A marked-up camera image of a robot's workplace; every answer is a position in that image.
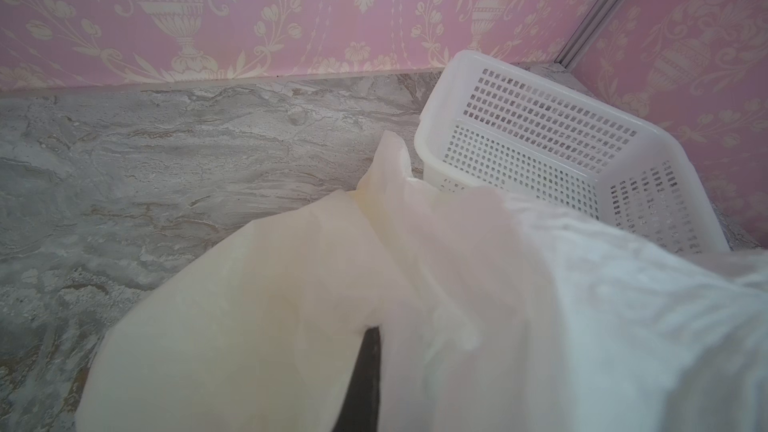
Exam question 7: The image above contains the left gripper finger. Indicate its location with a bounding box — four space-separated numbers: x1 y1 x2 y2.
332 327 382 432

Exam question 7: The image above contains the white plastic bag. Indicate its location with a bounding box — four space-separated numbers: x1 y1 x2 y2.
75 132 767 431

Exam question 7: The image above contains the white perforated plastic basket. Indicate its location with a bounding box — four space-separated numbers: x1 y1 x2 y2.
414 51 729 254

